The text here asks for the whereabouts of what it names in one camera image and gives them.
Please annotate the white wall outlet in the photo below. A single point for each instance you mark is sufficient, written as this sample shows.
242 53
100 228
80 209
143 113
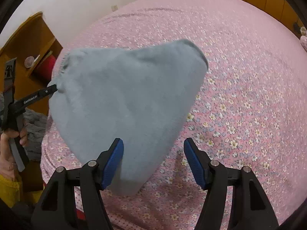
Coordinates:
115 7

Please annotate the person's left hand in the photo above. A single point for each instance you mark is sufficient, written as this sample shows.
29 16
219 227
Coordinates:
6 153

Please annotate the bed with pink floral sheet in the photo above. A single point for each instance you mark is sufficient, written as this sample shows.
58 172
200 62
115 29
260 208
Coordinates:
239 76

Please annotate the red object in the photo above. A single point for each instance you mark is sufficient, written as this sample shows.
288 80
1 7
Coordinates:
45 67

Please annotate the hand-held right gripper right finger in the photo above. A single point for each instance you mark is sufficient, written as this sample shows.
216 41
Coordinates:
195 165

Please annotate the pink quilt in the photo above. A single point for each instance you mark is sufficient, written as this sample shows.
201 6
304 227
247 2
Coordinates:
304 39

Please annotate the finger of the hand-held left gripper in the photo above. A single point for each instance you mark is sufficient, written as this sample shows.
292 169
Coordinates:
51 89

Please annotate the person's left forearm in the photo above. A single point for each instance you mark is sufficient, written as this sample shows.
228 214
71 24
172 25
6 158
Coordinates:
8 191

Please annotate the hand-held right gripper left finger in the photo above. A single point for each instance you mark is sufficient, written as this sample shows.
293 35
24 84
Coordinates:
112 165

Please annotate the wooden nightstand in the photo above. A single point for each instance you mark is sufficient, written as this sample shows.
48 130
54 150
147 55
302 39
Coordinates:
31 40

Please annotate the grey pants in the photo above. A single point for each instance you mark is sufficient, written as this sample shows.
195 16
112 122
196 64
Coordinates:
120 95

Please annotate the grey knit cloth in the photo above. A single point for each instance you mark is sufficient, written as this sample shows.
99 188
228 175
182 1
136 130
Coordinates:
36 129

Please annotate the small pink cup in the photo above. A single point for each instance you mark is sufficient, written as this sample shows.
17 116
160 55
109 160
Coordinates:
29 61

